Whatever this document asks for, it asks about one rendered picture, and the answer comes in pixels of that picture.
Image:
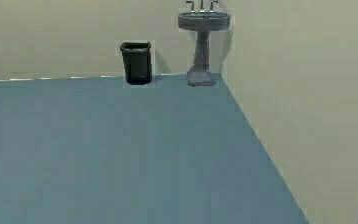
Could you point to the black waste bin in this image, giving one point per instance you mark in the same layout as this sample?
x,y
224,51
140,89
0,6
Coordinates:
x,y
136,63

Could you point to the grey pedestal sink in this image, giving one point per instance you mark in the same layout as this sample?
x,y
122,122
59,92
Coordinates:
x,y
202,23

